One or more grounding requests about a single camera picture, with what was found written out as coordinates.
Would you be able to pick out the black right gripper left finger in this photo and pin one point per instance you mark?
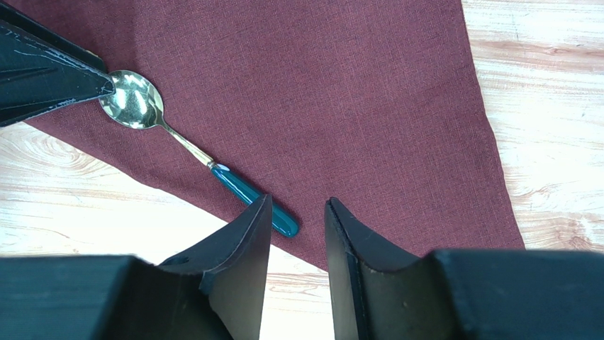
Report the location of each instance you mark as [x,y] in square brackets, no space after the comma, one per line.
[212,290]

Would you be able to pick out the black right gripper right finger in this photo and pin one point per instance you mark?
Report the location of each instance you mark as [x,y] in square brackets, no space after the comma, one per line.
[380,291]

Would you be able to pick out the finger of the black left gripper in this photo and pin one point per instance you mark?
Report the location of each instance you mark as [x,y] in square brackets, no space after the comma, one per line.
[41,71]

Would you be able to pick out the gold spoon green handle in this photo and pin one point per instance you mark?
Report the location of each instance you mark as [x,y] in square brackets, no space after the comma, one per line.
[137,104]

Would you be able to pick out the dark red cloth napkin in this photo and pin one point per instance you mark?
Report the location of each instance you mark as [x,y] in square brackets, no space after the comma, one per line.
[375,103]

